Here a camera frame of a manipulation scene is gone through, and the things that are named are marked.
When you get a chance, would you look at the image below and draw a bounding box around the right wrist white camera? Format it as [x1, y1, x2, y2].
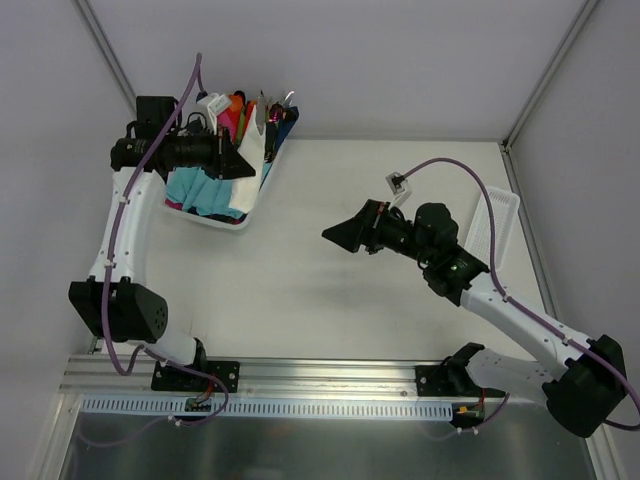
[385, 172, 412, 209]

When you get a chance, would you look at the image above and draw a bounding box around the dark navy rolled napkin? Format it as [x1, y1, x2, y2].
[272, 106, 299, 154]

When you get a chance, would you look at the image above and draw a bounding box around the white tray of rolled napkins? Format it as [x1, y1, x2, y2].
[164, 90, 299, 230]

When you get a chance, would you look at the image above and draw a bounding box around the light blue rolled napkin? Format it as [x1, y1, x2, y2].
[165, 168, 243, 219]

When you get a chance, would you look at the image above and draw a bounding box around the small white perforated basket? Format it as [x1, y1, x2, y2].
[462, 185, 521, 266]

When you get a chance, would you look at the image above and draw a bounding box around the white paper napkin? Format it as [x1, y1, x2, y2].
[229, 99, 266, 214]

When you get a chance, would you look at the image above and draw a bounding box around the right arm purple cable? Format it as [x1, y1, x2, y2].
[392, 157, 640, 434]

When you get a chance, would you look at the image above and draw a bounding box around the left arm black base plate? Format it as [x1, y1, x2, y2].
[151, 360, 241, 393]

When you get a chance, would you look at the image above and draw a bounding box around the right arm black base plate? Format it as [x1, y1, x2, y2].
[414, 362, 505, 398]

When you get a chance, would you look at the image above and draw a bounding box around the white slotted cable duct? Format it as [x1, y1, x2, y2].
[81, 395, 454, 422]

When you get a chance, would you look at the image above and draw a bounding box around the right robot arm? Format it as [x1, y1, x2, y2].
[322, 200, 628, 438]

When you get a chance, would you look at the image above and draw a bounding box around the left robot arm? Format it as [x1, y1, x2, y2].
[68, 94, 257, 390]

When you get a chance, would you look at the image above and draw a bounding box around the aluminium mounting rail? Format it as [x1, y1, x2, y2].
[58, 353, 601, 404]

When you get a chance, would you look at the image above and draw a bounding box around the pink rolled napkin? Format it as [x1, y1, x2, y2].
[217, 107, 244, 144]

